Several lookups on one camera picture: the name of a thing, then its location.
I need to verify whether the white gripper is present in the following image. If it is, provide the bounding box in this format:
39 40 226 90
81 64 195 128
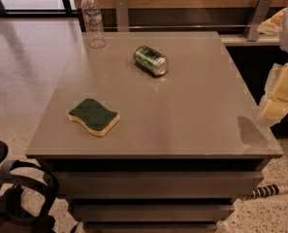
257 7 288 124

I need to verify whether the green soda can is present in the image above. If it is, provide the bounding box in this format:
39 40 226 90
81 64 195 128
133 46 168 76

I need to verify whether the clear plastic water bottle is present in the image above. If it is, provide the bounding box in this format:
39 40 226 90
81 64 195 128
81 0 106 49

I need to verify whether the cabinet drawer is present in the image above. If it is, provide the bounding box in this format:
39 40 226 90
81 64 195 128
84 223 217 233
73 205 234 222
54 172 263 199

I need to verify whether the top cabinet drawer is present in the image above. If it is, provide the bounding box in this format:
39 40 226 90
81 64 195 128
54 172 263 199

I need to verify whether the left metal wall bracket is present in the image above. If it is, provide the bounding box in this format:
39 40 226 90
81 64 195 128
114 0 129 32

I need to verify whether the middle cabinet drawer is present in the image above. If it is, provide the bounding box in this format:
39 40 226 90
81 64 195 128
73 205 234 222

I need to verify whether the metal wall bracket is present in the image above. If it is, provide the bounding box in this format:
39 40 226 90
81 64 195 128
114 0 129 32
243 0 272 42

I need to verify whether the black bag with straps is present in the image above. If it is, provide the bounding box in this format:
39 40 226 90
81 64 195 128
0 141 59 233

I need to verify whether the right metal wall bracket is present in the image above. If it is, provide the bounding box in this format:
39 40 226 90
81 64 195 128
243 0 272 42

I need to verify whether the bottom cabinet drawer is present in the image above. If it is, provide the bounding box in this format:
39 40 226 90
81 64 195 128
84 223 217 233

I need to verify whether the green and yellow sponge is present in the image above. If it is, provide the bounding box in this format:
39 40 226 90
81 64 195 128
68 98 120 137

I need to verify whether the grey drawer cabinet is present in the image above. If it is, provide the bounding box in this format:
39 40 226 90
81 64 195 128
27 32 282 225

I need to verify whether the black white striped cable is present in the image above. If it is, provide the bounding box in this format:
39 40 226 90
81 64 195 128
246 183 288 200

